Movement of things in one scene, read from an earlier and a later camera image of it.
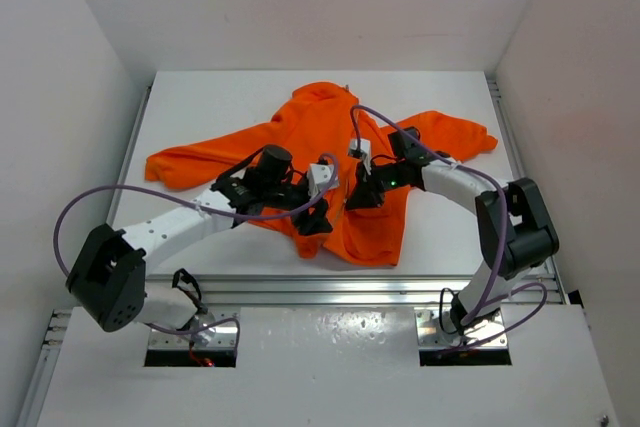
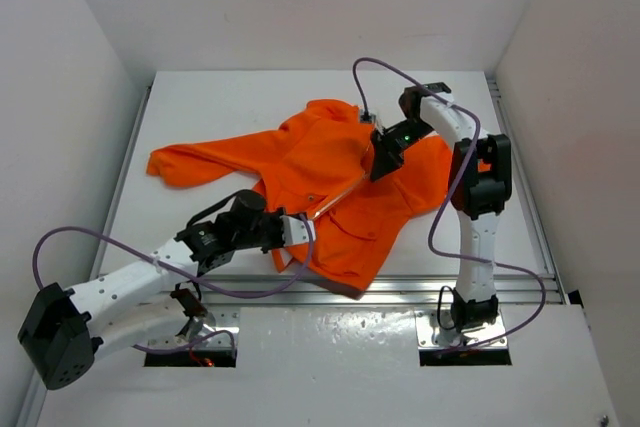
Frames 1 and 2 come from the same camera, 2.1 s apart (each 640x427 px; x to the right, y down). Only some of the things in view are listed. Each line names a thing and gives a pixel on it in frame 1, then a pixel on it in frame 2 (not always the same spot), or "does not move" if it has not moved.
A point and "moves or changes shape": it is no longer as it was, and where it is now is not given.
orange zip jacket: (331, 162) moves or changes shape
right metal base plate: (436, 330) does not move
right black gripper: (366, 194) → (389, 157)
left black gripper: (314, 221) → (274, 215)
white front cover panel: (333, 367) does not move
